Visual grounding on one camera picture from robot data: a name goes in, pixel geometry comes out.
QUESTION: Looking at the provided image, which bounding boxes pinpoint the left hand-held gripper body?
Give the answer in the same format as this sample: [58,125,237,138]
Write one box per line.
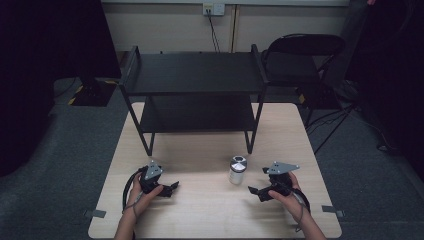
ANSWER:
[138,160,166,195]

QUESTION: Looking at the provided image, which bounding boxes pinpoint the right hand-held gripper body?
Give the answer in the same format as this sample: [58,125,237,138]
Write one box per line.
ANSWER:
[262,160,301,198]

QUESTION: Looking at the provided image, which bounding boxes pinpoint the person's left hand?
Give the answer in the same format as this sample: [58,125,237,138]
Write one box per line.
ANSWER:
[127,171,165,218]

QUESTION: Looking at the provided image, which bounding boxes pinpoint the person's right hand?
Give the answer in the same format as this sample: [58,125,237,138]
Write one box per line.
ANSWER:
[267,171,311,224]

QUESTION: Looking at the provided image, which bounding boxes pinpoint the black tripod legs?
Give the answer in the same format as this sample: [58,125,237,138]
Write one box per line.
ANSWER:
[304,102,358,156]

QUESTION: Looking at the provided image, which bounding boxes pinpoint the black stand base yellow stripes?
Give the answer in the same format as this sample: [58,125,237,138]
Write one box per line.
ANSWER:
[67,77,118,108]

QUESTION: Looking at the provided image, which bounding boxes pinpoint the black folding chair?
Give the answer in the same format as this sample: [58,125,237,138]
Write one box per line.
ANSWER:
[260,32,348,128]

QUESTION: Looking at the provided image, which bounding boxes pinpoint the black two-tier metal shelf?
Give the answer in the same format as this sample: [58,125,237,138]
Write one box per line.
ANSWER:
[118,43,270,158]

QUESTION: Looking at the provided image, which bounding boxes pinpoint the black curtain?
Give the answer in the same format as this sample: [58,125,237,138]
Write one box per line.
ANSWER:
[344,0,424,183]
[0,0,122,178]

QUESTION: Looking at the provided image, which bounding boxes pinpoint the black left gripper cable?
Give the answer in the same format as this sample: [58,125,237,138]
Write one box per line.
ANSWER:
[121,167,145,215]

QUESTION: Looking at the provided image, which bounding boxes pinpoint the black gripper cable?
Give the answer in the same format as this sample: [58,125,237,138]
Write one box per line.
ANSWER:
[121,167,145,215]
[289,185,312,233]

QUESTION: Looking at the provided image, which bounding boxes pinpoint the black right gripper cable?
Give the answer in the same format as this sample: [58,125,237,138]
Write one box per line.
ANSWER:
[289,185,312,233]

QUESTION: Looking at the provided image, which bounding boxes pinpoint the grey table bracket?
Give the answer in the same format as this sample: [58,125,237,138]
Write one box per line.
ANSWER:
[320,204,347,219]
[83,208,108,220]

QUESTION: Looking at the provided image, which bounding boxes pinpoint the black floor cable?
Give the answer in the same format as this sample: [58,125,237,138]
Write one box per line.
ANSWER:
[346,108,403,156]

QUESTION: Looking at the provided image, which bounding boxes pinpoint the black power cable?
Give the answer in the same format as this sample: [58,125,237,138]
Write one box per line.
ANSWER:
[206,9,222,54]

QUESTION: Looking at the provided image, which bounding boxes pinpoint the white wall socket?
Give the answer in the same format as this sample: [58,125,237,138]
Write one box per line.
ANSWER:
[202,2,226,17]

